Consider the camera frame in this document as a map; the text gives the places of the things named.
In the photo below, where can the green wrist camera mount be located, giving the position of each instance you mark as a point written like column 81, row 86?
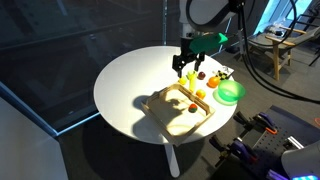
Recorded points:
column 208, row 41

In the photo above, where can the orange toy fruit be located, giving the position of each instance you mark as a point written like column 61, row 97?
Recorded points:
column 213, row 82

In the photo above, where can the dark red toy plum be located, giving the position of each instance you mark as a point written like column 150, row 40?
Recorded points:
column 201, row 75

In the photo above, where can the black perforated breadboard plate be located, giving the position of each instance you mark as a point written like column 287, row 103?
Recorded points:
column 290, row 130

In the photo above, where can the green translucent plastic bowl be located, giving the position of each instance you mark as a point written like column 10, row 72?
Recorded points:
column 231, row 90

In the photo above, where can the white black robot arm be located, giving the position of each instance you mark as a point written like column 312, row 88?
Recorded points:
column 206, row 13

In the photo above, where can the black white patterned cube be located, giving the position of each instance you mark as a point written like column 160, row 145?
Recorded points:
column 225, row 73

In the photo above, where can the yellow toy banana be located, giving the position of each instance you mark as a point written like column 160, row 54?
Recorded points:
column 192, row 84

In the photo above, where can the small yellow toy lemon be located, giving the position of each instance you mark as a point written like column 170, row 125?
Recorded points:
column 182, row 80

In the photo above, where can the white table pedestal base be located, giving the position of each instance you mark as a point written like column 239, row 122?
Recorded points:
column 172, row 160

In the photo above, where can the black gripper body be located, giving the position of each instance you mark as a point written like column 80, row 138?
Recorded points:
column 185, row 56

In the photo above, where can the wooden armchair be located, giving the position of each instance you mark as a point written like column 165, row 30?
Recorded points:
column 278, row 41

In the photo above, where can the yellow orange toy peach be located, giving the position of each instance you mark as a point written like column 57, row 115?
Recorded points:
column 200, row 94

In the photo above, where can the purple black bar clamp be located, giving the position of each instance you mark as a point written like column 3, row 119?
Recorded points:
column 240, row 148
column 263, row 121

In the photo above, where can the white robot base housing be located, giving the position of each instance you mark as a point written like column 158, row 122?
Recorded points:
column 301, row 160

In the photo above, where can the wooden slatted crate tray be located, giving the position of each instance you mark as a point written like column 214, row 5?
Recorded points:
column 163, row 110

